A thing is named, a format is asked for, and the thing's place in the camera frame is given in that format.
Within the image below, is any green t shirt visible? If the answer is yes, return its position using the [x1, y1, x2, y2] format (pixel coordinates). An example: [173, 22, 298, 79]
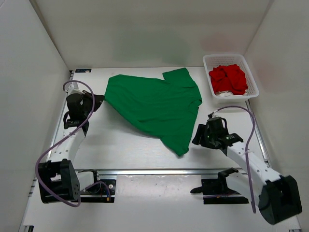
[105, 68, 202, 157]

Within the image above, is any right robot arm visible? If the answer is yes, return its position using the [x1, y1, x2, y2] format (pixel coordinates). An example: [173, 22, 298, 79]
[190, 117, 302, 225]

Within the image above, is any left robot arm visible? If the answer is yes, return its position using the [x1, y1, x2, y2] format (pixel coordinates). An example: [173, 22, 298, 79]
[36, 89, 105, 207]

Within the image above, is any blue white label sticker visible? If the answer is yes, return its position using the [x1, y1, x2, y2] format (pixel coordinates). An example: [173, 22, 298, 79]
[75, 69, 92, 73]

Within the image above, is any white cloth in basket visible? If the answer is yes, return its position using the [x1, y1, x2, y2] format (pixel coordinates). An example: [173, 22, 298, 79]
[215, 91, 246, 97]

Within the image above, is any red t shirt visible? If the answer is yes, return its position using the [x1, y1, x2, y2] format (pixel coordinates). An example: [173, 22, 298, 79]
[209, 64, 248, 94]

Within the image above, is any white plastic basket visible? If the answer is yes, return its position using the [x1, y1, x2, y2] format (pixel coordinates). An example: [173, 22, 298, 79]
[203, 54, 259, 104]

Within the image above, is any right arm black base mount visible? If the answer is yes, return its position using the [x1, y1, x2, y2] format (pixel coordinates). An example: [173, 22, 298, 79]
[190, 168, 249, 205]

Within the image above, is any aluminium table edge rail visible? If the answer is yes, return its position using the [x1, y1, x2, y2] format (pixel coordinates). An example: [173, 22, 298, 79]
[43, 168, 270, 177]

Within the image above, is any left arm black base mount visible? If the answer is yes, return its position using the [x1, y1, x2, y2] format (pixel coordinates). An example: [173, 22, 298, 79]
[76, 170, 117, 203]

